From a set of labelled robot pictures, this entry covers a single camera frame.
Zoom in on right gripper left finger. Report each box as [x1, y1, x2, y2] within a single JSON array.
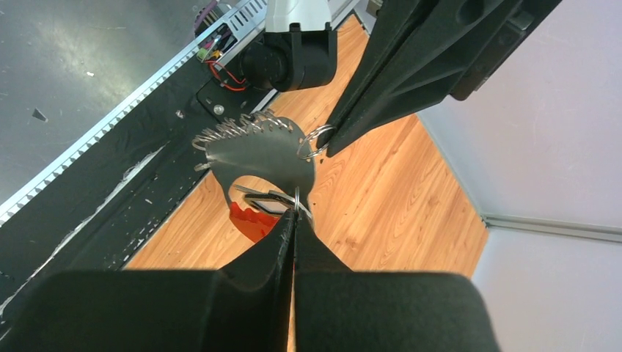
[[1, 211, 298, 351]]

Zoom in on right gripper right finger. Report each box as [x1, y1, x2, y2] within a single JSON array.
[[293, 217, 500, 351]]

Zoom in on black tag key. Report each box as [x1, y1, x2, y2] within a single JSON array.
[[233, 184, 315, 227]]

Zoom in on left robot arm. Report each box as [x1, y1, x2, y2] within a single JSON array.
[[241, 0, 557, 156]]

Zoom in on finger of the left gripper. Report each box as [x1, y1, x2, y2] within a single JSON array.
[[322, 0, 557, 157]]

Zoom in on red handled metal key holder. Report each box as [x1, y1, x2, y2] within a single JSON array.
[[191, 109, 331, 243]]

